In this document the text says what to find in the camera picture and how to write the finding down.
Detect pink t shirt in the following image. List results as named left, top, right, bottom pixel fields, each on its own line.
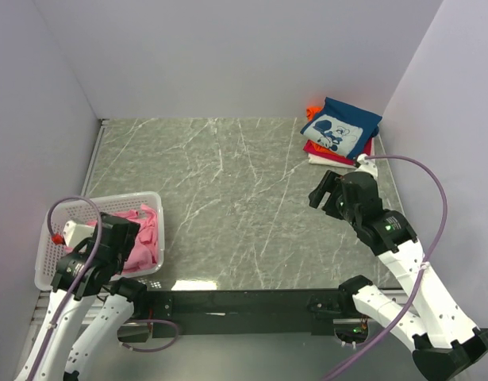
left=66, top=204, right=159, bottom=275

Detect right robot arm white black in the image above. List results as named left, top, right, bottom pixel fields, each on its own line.
left=309, top=170, right=488, bottom=380

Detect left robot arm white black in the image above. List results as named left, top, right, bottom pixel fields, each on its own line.
left=17, top=213, right=148, bottom=380

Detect white plastic laundry basket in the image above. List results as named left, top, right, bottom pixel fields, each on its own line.
left=34, top=191, right=165, bottom=291

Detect red folded t shirt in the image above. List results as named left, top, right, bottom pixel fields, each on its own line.
left=303, top=138, right=374, bottom=166

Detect white folded t shirt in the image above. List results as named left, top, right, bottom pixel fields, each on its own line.
left=306, top=152, right=355, bottom=169

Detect blue printed folded t shirt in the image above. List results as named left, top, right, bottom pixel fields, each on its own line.
left=300, top=97, right=382, bottom=160

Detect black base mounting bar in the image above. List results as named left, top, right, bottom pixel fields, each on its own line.
left=100, top=287, right=371, bottom=341

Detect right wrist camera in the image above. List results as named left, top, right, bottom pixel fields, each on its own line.
left=355, top=154, right=378, bottom=179

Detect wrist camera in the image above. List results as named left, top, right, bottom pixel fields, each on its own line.
left=355, top=154, right=378, bottom=179
left=51, top=220, right=95, bottom=249

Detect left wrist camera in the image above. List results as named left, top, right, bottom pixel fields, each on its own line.
left=51, top=220, right=95, bottom=249

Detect aluminium rail frame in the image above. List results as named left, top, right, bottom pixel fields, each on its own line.
left=11, top=117, right=488, bottom=381

